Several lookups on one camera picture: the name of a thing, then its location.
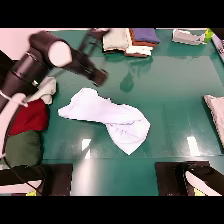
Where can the beige folded garment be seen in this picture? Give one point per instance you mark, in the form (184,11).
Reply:
(115,39)

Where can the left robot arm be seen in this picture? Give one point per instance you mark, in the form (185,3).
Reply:
(31,68)

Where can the white folded garment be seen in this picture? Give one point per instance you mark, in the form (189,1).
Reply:
(140,50)

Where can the pale lavender shirt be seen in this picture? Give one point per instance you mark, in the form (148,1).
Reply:
(110,115)

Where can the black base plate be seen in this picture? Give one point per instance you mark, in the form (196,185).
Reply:
(60,180)
(166,178)

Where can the red garment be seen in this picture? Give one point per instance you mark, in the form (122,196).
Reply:
(31,116)

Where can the grey garment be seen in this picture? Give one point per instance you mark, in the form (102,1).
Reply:
(217,113)

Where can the green packet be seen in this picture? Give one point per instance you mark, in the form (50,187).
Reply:
(209,34)

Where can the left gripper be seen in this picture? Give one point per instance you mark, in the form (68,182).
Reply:
(95,75)

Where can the purple folded garment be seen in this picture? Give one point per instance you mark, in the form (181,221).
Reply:
(146,35)

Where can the brown folded garment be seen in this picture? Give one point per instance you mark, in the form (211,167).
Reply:
(143,44)

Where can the dark green garment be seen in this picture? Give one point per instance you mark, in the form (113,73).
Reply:
(25,148)

